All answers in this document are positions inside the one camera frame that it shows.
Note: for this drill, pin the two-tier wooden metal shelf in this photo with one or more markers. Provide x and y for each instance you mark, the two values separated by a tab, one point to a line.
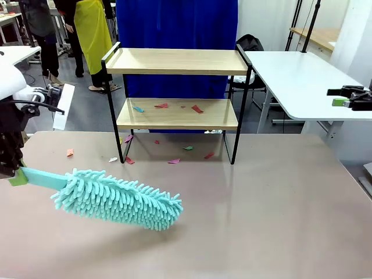
174	67

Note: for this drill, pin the white background desk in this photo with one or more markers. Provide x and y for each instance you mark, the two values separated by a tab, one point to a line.
7	19

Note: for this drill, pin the green paper scrap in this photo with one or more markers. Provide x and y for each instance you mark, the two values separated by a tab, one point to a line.
188	148

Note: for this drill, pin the light wooden background table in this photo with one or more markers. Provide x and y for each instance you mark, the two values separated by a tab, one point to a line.
322	36

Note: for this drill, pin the white plastic bag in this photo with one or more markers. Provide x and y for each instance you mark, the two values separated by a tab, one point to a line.
243	81

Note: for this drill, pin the cardboard box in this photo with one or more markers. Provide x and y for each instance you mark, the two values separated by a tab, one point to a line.
24	138

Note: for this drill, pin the large white table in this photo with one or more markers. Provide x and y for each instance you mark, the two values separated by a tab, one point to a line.
290	81

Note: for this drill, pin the teal paper scrap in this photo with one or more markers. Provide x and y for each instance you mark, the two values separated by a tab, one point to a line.
138	109

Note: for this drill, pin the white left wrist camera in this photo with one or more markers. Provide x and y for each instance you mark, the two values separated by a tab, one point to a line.
65	107

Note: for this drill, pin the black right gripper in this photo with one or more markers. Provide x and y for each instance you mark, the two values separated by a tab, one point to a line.
363	101

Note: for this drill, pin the dark red paper scrap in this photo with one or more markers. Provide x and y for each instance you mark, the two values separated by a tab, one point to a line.
129	160

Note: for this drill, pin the person in dark clothes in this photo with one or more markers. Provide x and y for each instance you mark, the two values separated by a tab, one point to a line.
43	17

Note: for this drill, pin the black tripod pole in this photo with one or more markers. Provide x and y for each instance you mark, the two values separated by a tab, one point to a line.
311	29
293	26

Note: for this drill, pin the white side table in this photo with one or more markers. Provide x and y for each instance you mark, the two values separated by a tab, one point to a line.
24	51

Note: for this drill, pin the pink paper scrap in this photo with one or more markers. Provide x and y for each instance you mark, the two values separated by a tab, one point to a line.
128	138

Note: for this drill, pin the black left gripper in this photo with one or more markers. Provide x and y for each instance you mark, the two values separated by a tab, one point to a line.
11	119

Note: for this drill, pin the teal chenille duster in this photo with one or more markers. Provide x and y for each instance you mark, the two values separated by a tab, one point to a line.
122	200

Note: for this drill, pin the white paper scrap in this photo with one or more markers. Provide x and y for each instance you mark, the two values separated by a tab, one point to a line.
113	159

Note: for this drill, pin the person in yellow apron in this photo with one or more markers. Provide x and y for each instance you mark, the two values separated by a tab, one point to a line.
93	35

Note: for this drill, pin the salmon orange paper scrap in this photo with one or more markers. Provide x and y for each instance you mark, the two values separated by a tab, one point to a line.
70	152

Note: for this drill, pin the black chair with backpack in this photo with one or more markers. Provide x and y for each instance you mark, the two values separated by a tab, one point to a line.
251	42

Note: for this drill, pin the magenta paper scrap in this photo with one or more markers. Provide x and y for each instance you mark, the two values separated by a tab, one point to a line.
173	161

